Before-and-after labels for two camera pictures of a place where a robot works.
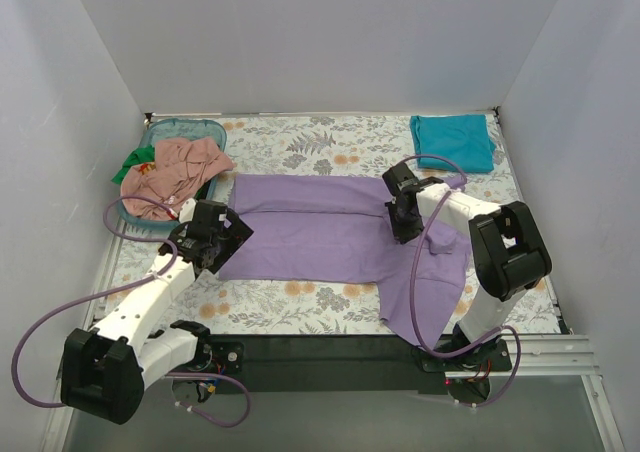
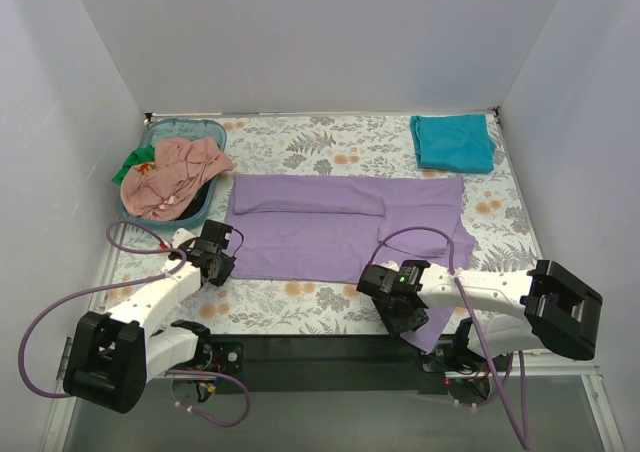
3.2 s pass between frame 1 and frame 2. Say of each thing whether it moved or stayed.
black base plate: stayed
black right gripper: moved
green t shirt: stayed
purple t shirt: stayed
